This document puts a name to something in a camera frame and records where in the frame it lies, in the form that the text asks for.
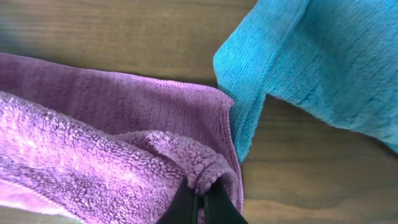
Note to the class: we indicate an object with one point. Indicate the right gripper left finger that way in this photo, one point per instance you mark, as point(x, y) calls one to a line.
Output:
point(183, 208)

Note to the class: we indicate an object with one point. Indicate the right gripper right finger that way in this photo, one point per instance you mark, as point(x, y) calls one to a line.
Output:
point(218, 207)

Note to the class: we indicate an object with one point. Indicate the blue microfibre cloth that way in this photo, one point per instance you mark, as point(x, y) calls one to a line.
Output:
point(335, 59)

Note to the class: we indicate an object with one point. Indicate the purple microfibre cloth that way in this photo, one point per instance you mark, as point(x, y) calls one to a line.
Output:
point(108, 147)

